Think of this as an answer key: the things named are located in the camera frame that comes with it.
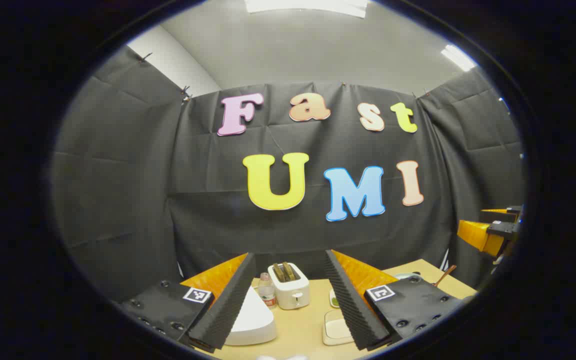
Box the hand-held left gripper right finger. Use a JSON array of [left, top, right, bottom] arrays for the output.
[[324, 249, 469, 351]]

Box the clear rice box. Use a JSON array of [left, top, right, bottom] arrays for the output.
[[322, 310, 355, 347]]

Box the white toaster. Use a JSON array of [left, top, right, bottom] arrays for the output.
[[268, 262, 311, 311]]

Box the white rice cooker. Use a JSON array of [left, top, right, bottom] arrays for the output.
[[225, 286, 278, 347]]

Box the brown wooden spoon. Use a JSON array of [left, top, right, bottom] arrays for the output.
[[433, 265, 457, 287]]

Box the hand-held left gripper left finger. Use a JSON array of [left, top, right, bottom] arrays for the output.
[[118, 252, 258, 353]]

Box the black backdrop cloth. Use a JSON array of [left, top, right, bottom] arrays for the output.
[[50, 45, 526, 306]]

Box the clear plastic water bottle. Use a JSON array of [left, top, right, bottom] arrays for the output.
[[258, 272, 278, 308]]

